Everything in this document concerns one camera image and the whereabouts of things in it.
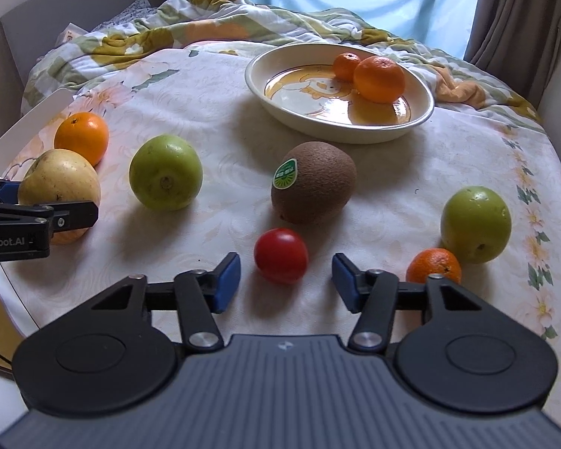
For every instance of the brown kiwi with green sticker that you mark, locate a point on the brown kiwi with green sticker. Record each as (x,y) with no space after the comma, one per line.
(320,187)

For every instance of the green apple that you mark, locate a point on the green apple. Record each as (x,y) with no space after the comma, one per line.
(476,222)
(164,173)

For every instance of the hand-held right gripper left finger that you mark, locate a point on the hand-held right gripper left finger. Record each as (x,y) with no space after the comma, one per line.
(226,283)

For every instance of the red tomato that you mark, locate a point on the red tomato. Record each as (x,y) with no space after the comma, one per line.
(280,255)

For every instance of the brown curtain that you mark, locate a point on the brown curtain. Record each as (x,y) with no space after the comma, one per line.
(514,23)

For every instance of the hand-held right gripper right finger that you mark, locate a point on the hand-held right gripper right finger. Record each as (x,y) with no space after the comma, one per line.
(343,283)

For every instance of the large orange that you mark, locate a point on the large orange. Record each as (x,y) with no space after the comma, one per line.
(82,136)
(378,78)

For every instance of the yellow pear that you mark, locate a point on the yellow pear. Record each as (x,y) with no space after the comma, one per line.
(60,175)

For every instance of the grey patterned pillow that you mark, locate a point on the grey patterned pillow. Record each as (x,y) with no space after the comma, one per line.
(131,11)

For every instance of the cream ceramic bowl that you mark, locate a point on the cream ceramic bowl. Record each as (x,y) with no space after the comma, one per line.
(299,98)

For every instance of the white flat board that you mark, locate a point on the white flat board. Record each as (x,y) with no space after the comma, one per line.
(28,121)

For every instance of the floral striped quilt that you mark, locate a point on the floral striped quilt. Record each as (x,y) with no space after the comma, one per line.
(135,32)

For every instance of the small mandarin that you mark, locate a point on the small mandarin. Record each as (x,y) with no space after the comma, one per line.
(345,65)
(432,264)

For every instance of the grey padded headboard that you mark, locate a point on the grey padded headboard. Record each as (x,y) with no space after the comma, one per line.
(75,4)

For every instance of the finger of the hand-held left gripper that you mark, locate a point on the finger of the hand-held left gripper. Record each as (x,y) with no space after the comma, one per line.
(7,191)
(75,215)

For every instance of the white floral tablecloth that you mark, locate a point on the white floral tablecloth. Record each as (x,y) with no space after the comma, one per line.
(224,121)

